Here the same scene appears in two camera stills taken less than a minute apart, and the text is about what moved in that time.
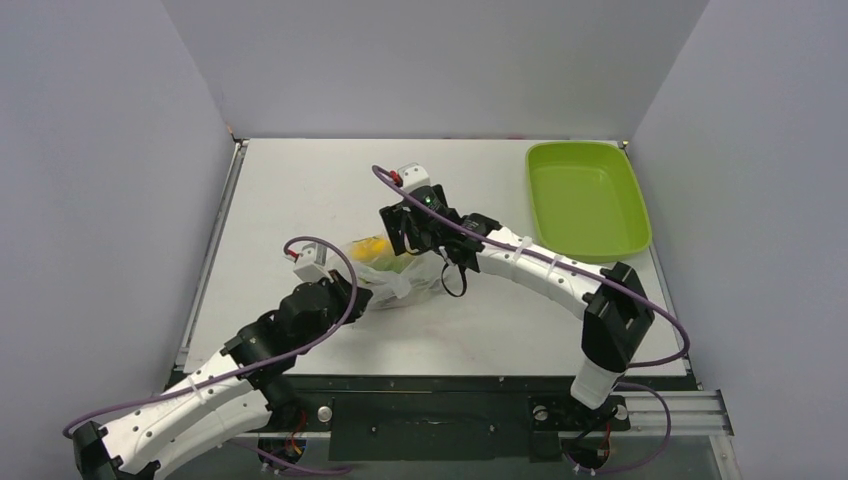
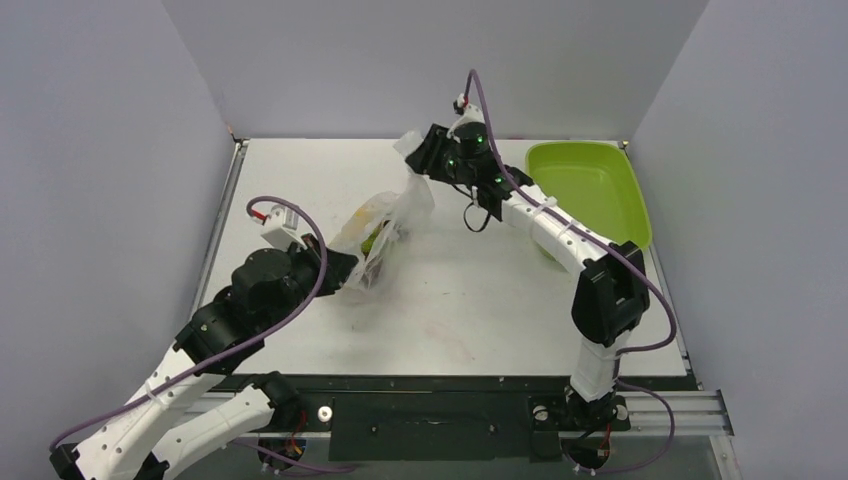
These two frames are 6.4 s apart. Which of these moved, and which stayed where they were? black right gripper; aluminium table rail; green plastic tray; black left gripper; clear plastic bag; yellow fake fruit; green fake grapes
Moved: yellow fake fruit; green fake grapes; black right gripper; black left gripper; clear plastic bag
Stayed: green plastic tray; aluminium table rail
